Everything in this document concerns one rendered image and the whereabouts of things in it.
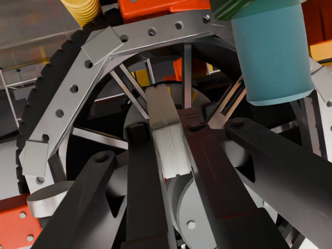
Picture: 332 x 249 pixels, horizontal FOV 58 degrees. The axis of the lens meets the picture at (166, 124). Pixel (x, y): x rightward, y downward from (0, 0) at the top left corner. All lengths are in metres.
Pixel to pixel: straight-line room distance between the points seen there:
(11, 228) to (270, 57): 0.46
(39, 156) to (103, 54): 0.19
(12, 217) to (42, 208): 0.27
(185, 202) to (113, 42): 0.26
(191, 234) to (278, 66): 0.23
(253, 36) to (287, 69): 0.06
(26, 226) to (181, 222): 0.27
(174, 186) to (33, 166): 0.23
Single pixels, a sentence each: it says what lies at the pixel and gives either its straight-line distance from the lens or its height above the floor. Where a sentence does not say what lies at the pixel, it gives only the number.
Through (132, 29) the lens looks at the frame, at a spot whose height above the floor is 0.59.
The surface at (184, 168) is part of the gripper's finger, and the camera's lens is 0.15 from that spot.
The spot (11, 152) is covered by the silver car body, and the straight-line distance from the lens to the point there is 0.91.
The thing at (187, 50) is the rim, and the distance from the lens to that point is 0.60.
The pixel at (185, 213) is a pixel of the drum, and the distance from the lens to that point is 0.37.
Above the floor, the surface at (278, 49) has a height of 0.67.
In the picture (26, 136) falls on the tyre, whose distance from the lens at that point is 0.60.
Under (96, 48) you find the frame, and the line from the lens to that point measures 0.48.
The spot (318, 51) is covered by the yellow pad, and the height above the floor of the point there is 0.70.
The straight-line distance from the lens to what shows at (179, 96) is 0.96.
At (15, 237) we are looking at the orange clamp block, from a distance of 0.56.
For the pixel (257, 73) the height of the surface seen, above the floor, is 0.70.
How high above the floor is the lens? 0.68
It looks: 8 degrees up
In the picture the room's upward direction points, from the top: 166 degrees clockwise
